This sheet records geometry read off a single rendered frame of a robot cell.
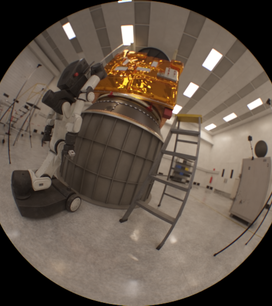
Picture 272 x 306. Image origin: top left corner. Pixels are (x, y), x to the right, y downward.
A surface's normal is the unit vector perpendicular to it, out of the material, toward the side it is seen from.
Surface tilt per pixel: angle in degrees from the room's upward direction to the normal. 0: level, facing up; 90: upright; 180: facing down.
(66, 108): 90
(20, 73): 90
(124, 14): 180
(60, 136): 90
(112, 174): 90
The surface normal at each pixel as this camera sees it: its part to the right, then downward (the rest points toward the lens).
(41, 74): 0.95, 0.30
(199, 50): -0.30, 0.95
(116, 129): 0.17, -0.02
